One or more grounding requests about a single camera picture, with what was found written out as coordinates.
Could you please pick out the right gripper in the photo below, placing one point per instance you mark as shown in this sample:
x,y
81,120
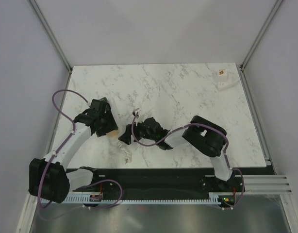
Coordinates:
x,y
126,137

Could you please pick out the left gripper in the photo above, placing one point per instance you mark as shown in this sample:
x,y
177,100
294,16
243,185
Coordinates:
x,y
111,124

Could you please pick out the beige cube plug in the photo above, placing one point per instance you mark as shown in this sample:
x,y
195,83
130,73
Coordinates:
x,y
113,133

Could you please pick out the white cube plug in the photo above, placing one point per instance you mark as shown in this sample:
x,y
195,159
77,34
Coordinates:
x,y
222,75

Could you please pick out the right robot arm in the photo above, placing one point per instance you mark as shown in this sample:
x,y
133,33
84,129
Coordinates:
x,y
205,136

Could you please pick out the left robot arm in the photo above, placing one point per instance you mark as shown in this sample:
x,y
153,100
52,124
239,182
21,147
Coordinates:
x,y
48,178

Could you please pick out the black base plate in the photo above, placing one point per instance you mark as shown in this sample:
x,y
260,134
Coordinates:
x,y
154,183

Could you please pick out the white cable duct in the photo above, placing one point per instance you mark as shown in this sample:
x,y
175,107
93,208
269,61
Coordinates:
x,y
84,198

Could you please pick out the left aluminium corner post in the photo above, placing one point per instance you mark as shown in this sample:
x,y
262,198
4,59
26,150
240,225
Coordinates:
x,y
42,19

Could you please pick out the aluminium corner post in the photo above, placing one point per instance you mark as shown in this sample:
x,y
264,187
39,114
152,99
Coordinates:
x,y
261,33
42,19

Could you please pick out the aluminium rail frame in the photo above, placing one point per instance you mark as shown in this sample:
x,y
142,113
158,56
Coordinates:
x,y
254,185

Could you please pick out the right aluminium corner post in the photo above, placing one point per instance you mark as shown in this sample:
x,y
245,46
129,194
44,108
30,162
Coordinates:
x,y
261,33

